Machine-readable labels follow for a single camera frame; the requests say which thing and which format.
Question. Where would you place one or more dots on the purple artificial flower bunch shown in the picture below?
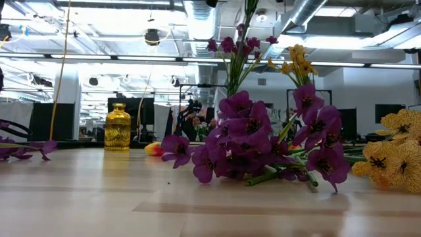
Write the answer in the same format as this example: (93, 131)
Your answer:
(46, 146)
(227, 44)
(250, 125)

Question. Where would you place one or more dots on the slanted silver ventilation duct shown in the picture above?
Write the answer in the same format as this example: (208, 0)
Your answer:
(306, 13)

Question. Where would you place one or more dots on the black background panel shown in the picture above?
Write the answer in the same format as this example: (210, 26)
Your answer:
(349, 123)

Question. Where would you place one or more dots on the black wall monitor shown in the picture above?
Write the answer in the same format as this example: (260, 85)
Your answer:
(390, 114)

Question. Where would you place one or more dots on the black background rig frame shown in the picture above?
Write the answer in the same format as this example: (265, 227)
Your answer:
(200, 85)

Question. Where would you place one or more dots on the wide silver ventilation duct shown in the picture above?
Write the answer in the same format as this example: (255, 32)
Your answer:
(200, 26)

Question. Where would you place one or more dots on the yellow glass vase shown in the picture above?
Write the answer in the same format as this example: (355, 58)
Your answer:
(117, 131)

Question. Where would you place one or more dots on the black partition panel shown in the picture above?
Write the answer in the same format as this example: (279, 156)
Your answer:
(146, 115)
(64, 121)

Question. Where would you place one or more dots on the black ceiling spotlight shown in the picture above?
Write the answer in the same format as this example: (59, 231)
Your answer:
(174, 81)
(93, 81)

